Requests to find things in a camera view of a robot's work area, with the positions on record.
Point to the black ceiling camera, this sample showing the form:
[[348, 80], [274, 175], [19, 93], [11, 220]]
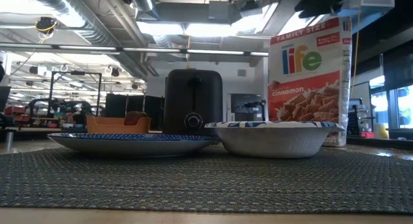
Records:
[[45, 24]]

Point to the long ceiling light bar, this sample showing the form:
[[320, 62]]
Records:
[[129, 49]]

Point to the red plastic bin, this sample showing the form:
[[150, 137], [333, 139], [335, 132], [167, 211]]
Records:
[[368, 135]]

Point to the grey metal post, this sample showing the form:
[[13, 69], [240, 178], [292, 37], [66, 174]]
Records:
[[9, 141]]

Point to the grey woven placemat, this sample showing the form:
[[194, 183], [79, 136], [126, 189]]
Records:
[[206, 182]]

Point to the blue patterned ceramic plate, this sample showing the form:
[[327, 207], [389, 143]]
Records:
[[129, 146]]

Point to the black cabinet appliance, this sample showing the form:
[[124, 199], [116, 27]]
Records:
[[246, 104]]

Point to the black metal stand frame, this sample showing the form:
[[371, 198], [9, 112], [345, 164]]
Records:
[[75, 73]]

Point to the black partition panels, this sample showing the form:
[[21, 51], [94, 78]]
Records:
[[135, 107]]

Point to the orange plastic tray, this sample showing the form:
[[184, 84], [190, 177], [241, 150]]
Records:
[[106, 125]]

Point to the blue patterned paper bowl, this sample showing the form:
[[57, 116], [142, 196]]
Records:
[[274, 141]]

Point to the black perforated rack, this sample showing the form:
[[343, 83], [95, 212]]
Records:
[[355, 120]]

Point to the Life cinnamon cereal box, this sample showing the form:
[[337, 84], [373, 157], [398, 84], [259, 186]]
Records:
[[306, 82]]

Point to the yellow jug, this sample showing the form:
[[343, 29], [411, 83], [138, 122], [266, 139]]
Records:
[[381, 132]]

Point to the black two-slot toaster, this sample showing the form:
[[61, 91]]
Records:
[[193, 95]]

